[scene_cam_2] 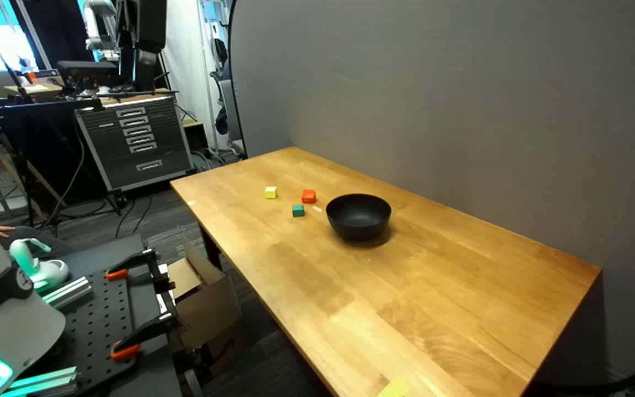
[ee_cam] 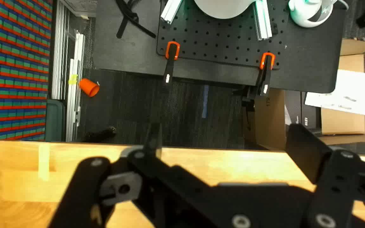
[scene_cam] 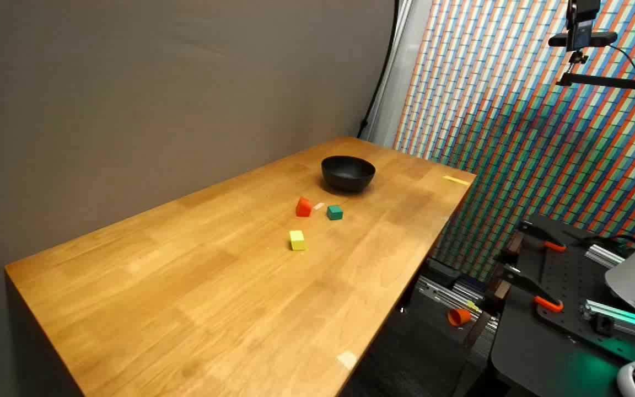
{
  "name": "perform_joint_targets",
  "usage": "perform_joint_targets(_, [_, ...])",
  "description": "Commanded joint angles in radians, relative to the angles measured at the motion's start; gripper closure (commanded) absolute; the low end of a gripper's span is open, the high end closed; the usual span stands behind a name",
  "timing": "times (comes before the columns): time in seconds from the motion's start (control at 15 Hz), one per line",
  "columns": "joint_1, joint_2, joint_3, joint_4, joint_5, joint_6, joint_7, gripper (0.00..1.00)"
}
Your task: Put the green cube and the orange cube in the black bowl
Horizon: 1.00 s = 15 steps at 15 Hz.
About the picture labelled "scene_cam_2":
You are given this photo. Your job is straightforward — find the black box device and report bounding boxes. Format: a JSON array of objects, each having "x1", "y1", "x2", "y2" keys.
[{"x1": 56, "y1": 59, "x2": 121, "y2": 94}]

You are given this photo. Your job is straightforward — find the yellow sticky note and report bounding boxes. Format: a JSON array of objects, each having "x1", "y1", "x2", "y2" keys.
[{"x1": 377, "y1": 376, "x2": 414, "y2": 397}]

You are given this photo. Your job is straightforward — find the brown cardboard box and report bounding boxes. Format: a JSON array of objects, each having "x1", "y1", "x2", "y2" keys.
[{"x1": 165, "y1": 248, "x2": 246, "y2": 352}]

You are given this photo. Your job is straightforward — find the mint green handheld device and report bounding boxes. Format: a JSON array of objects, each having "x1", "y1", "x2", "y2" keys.
[{"x1": 7, "y1": 236, "x2": 71, "y2": 296}]

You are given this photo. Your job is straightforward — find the black bowl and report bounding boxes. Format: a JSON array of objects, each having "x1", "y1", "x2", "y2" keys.
[{"x1": 325, "y1": 191, "x2": 395, "y2": 245}]

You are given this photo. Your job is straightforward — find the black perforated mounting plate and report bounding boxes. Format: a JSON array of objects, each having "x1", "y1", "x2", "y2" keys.
[{"x1": 7, "y1": 231, "x2": 187, "y2": 397}]

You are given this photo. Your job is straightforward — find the black case white print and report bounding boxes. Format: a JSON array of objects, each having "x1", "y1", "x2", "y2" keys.
[{"x1": 74, "y1": 93, "x2": 196, "y2": 194}]

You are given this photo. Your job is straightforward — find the silver aluminium extrusion bar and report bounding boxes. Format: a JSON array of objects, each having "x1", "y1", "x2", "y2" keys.
[{"x1": 39, "y1": 276, "x2": 92, "y2": 309}]

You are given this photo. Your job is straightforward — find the teal extrusion bar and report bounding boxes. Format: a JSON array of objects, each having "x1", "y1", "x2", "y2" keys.
[{"x1": 0, "y1": 364, "x2": 82, "y2": 397}]

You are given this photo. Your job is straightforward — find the black clamp orange handle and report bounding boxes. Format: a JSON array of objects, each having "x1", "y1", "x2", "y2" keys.
[
  {"x1": 109, "y1": 290, "x2": 185, "y2": 364},
  {"x1": 104, "y1": 246, "x2": 176, "y2": 296}
]

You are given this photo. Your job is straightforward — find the black table leg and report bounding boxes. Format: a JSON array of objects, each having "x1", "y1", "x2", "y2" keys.
[{"x1": 198, "y1": 224, "x2": 226, "y2": 272}]

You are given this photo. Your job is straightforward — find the white curtain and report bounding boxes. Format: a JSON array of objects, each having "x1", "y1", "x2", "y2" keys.
[{"x1": 162, "y1": 0, "x2": 243, "y2": 154}]

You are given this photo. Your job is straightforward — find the wooden board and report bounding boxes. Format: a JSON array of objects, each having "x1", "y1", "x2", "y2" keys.
[{"x1": 2, "y1": 77, "x2": 67, "y2": 98}]

